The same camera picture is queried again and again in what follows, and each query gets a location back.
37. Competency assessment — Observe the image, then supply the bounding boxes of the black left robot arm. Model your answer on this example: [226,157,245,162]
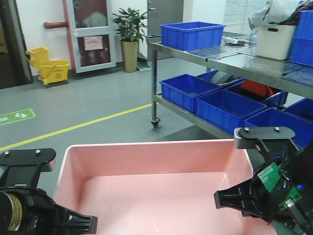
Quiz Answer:
[0,148,98,235]

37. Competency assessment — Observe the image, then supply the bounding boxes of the green circuit board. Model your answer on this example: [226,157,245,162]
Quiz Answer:
[257,163,302,211]

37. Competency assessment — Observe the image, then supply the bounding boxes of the pink plastic bin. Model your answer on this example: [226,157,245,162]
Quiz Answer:
[54,140,276,235]

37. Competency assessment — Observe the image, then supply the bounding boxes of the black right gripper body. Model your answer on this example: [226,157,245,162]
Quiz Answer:
[249,140,300,223]

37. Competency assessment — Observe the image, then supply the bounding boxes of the grey jacket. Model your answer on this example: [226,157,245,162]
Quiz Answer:
[248,0,309,29]

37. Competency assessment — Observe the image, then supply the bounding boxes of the blue bin shelf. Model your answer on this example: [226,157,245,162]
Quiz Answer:
[159,74,220,114]
[196,90,267,134]

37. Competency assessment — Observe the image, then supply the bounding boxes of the green potted plant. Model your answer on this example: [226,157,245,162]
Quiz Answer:
[113,7,148,72]

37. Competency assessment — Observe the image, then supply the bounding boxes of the blue bin lower shelf middle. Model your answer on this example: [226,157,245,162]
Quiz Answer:
[196,90,267,134]

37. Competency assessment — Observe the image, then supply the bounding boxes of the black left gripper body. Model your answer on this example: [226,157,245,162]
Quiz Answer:
[0,166,66,235]

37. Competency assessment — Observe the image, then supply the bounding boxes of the blue bin on table top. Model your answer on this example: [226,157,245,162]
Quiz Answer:
[160,22,225,51]

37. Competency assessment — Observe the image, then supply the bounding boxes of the steel shelf table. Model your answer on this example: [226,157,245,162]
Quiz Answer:
[148,42,313,139]

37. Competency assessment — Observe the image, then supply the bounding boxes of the cream white storage bin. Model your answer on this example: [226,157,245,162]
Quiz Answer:
[256,24,297,60]

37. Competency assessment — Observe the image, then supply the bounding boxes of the stacked large blue crates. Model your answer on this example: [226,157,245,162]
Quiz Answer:
[289,10,313,67]

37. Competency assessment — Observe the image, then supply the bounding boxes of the blue bin lower shelf left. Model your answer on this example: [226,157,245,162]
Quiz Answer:
[159,74,220,114]

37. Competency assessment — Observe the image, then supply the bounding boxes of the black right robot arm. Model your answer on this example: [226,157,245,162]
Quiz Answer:
[214,126,313,235]

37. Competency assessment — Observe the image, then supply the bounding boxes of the fire hose cabinet door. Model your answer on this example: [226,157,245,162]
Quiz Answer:
[63,0,116,73]

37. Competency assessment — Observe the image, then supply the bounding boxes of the yellow mop bucket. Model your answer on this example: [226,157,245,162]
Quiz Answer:
[25,47,70,87]

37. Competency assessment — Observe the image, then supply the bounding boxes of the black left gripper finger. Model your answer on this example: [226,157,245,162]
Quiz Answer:
[0,148,56,171]
[64,209,98,234]

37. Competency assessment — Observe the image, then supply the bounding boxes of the clear water bottle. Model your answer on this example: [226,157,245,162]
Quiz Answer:
[247,27,259,61]

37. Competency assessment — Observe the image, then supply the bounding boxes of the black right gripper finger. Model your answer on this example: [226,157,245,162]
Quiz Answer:
[214,180,256,216]
[233,126,295,149]

